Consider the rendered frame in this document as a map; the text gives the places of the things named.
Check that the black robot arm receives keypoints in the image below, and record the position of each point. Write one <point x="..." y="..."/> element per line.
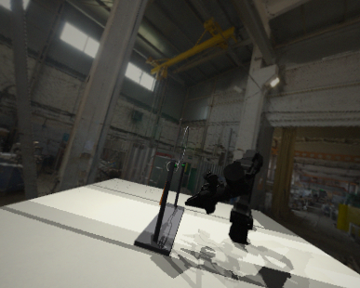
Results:
<point x="240" y="177"/>

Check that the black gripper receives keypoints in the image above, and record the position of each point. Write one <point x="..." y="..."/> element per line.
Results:
<point x="208" y="198"/>

